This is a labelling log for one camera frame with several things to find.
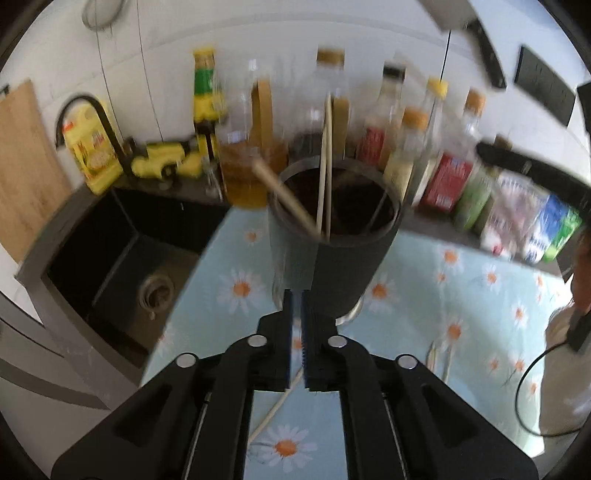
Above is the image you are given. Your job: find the small gold cap bottle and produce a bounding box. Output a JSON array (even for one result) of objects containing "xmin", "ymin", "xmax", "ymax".
[{"xmin": 381, "ymin": 106, "xmax": 431, "ymax": 205}]

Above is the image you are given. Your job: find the blue daisy print tablecloth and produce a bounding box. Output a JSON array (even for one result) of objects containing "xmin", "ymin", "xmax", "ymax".
[{"xmin": 139, "ymin": 203, "xmax": 574, "ymax": 480}]

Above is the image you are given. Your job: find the green label oil bottle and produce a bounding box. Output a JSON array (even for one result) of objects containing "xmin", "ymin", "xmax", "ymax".
[{"xmin": 454, "ymin": 161, "xmax": 498, "ymax": 232}]

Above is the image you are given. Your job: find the yellow sponge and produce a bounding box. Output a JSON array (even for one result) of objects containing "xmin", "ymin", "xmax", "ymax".
[{"xmin": 178, "ymin": 151, "xmax": 205, "ymax": 179}]

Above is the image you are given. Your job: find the large soy sauce jug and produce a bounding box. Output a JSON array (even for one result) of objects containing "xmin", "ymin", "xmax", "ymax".
[{"xmin": 288, "ymin": 47, "xmax": 352, "ymax": 163}]

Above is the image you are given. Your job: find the black cylindrical chopstick holder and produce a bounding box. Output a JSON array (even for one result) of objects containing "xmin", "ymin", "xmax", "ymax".
[{"xmin": 267, "ymin": 156, "xmax": 403, "ymax": 325}]

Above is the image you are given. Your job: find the small metal sink stopper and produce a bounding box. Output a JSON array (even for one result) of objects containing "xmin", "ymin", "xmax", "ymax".
[{"xmin": 202, "ymin": 158, "xmax": 223, "ymax": 200}]

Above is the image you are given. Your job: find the yellow cap clear bottle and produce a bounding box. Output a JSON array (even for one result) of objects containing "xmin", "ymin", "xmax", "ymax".
[{"xmin": 410, "ymin": 77, "xmax": 450, "ymax": 205}]

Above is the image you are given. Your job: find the black cap sauce bottle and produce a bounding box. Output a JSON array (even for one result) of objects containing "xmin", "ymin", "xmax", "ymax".
[{"xmin": 355, "ymin": 62, "xmax": 408, "ymax": 172}]

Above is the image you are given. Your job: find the black kitchen sink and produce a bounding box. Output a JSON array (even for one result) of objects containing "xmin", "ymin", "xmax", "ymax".
[{"xmin": 43, "ymin": 186, "xmax": 232, "ymax": 371}]

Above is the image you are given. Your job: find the black wall socket panel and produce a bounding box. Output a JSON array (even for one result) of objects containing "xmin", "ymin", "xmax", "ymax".
[{"xmin": 514, "ymin": 45, "xmax": 579, "ymax": 128}]

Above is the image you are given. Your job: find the white and blue packet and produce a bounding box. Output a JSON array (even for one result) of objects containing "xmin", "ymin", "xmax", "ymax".
[{"xmin": 523, "ymin": 193, "xmax": 572, "ymax": 265}]

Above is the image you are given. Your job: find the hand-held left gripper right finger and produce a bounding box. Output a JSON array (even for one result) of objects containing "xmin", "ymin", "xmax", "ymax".
[{"xmin": 300, "ymin": 287, "xmax": 541, "ymax": 480}]

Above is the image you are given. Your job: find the hanging metal strainer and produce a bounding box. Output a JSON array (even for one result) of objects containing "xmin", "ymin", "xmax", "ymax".
[{"xmin": 82, "ymin": 0, "xmax": 131, "ymax": 32}]

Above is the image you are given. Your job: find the black handled cleaver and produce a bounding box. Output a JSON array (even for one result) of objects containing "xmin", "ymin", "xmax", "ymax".
[{"xmin": 421, "ymin": 0, "xmax": 509, "ymax": 90}]

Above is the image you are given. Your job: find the clear cooking oil jug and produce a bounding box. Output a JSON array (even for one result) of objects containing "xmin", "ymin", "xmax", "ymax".
[{"xmin": 213, "ymin": 59, "xmax": 290, "ymax": 212}]

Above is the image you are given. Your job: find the black curved faucet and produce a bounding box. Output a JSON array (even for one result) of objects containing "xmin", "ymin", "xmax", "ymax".
[{"xmin": 55, "ymin": 94, "xmax": 138, "ymax": 179}]

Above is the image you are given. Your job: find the red label glass bottle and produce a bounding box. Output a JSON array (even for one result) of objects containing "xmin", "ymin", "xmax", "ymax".
[{"xmin": 419, "ymin": 88, "xmax": 489, "ymax": 214}]

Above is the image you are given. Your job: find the green packet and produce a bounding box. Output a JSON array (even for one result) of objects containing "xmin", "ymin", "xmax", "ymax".
[{"xmin": 542, "ymin": 207, "xmax": 584, "ymax": 265}]

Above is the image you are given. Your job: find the green label sauce bottle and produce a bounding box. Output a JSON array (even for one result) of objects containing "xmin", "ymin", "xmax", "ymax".
[{"xmin": 192, "ymin": 45, "xmax": 223, "ymax": 163}]

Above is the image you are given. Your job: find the yellow cleaning cloth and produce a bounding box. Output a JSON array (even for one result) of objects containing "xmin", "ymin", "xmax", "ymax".
[{"xmin": 130, "ymin": 140, "xmax": 185, "ymax": 180}]

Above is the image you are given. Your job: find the yellow dish soap bottle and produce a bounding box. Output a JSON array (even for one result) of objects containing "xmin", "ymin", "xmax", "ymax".
[{"xmin": 62, "ymin": 103, "xmax": 126, "ymax": 195}]

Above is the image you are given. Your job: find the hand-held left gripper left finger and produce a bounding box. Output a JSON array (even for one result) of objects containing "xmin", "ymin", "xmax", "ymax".
[{"xmin": 50, "ymin": 289, "xmax": 296, "ymax": 480}]

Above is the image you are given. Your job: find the clear bag with pink contents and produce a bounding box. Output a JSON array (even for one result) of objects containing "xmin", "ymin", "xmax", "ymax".
[{"xmin": 479, "ymin": 169, "xmax": 551, "ymax": 258}]

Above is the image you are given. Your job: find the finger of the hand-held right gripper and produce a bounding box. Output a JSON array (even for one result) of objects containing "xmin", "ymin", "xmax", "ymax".
[{"xmin": 476, "ymin": 140, "xmax": 591, "ymax": 207}]

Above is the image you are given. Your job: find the wooden cutting board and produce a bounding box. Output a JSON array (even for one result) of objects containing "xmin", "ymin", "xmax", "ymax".
[{"xmin": 0, "ymin": 78, "xmax": 75, "ymax": 265}]

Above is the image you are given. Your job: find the black looped cable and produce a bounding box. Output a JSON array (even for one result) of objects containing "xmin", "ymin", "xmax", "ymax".
[{"xmin": 514, "ymin": 338, "xmax": 591, "ymax": 438}]

